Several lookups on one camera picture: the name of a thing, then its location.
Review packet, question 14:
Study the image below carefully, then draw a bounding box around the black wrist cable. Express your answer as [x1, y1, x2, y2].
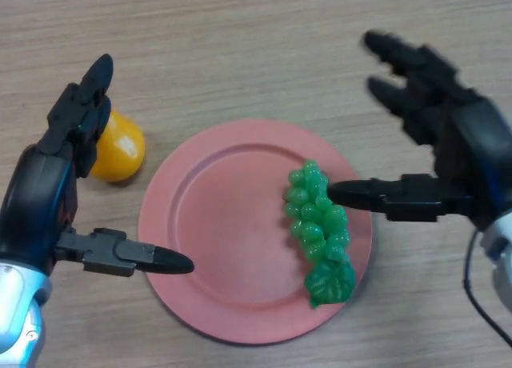
[462, 228, 512, 346]

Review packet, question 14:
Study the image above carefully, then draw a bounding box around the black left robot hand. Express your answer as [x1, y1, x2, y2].
[0, 54, 196, 278]

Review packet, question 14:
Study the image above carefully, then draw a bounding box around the yellow pear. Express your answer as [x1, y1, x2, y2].
[90, 107, 146, 183]

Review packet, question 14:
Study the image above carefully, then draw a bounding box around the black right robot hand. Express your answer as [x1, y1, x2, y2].
[328, 30, 512, 233]

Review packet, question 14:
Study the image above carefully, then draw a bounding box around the pink round plate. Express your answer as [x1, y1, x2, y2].
[138, 118, 374, 346]

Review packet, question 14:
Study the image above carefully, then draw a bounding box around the green grape bunch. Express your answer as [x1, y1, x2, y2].
[282, 158, 358, 310]

